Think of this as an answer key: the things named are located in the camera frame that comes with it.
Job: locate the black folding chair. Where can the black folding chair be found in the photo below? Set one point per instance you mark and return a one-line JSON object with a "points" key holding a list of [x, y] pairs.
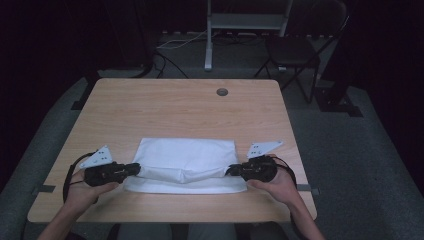
{"points": [[290, 50]]}

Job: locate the person's left hand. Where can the person's left hand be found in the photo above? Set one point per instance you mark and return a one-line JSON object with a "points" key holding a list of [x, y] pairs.
{"points": [[80, 196]]}

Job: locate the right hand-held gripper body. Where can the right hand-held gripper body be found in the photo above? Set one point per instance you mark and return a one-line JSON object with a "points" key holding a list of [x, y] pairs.
{"points": [[261, 170]]}

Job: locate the person's right hand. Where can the person's right hand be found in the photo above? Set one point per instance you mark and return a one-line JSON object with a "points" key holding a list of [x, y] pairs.
{"points": [[281, 190]]}

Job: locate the black floor stand base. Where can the black floor stand base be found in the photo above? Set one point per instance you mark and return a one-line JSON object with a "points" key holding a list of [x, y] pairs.
{"points": [[336, 103]]}

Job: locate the white printed tank top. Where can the white printed tank top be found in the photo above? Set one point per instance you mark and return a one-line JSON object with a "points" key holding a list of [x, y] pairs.
{"points": [[186, 156]]}

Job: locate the grey tape strip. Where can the grey tape strip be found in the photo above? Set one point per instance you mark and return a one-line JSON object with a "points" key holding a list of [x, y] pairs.
{"points": [[308, 188], [43, 189]]}

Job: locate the grey metal stand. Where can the grey metal stand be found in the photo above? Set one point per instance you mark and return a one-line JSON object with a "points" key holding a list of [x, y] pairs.
{"points": [[243, 20]]}

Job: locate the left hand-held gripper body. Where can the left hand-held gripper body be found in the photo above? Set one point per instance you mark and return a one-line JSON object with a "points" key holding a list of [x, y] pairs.
{"points": [[103, 175]]}

